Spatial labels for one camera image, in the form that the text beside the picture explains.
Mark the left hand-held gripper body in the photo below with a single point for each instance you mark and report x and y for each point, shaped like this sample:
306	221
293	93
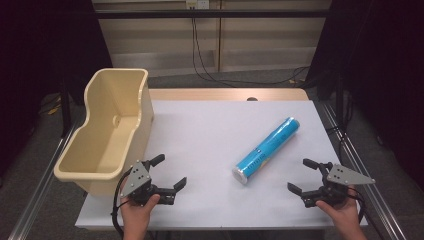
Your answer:
138	180

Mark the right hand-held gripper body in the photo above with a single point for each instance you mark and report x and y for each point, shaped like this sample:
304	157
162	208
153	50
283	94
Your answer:
346	176

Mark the blue roll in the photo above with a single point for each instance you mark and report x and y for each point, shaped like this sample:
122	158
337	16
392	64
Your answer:
266	150

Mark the beige plastic bin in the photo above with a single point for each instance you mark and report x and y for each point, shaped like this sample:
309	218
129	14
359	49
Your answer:
100	133

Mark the person's left hand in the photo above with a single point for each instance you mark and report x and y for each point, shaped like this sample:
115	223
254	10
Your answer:
136	215

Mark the person's right hand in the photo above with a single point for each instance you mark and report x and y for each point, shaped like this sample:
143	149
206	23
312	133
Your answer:
345	213

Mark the white table cover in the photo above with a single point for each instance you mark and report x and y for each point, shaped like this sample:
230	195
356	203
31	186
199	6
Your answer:
206	140

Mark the black curtain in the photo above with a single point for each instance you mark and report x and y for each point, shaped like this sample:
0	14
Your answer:
383	66
40	50

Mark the black horizontal bar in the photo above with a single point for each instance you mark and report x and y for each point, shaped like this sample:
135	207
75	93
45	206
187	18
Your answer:
233	14

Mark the metal floor rail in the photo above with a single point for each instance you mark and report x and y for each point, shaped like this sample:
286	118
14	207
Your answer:
373	200
36	196

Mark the black stand post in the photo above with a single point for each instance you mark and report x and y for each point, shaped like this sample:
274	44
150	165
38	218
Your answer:
66	110

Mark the white wall outlet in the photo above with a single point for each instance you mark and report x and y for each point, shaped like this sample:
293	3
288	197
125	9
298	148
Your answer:
197	4

